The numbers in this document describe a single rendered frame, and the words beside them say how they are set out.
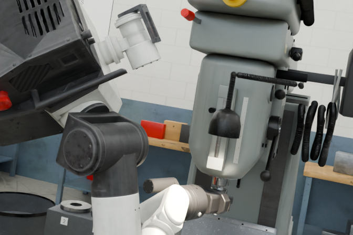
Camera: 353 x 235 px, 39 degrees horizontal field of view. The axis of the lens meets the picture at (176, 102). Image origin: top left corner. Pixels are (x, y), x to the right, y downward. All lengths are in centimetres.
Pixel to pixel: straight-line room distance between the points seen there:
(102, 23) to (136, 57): 511
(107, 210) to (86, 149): 12
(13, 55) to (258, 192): 109
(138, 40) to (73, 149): 29
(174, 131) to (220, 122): 416
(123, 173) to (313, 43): 476
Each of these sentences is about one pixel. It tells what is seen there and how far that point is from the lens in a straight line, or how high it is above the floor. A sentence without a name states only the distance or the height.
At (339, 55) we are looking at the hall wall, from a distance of 557.
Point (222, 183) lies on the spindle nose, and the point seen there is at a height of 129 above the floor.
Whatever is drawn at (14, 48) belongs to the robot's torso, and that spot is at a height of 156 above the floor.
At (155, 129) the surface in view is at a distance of 524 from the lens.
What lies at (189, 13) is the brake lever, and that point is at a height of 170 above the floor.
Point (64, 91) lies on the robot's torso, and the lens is 93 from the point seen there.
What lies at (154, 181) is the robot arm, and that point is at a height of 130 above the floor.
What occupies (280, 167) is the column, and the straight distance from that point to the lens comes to 174.
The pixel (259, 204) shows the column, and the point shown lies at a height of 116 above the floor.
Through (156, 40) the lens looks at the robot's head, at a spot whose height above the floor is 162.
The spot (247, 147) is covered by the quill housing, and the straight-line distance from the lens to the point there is 129.
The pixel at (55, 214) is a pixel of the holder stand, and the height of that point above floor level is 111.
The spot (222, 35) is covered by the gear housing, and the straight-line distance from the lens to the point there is 126.
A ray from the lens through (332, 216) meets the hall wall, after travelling 568.
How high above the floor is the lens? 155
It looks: 3 degrees down
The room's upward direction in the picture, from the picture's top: 9 degrees clockwise
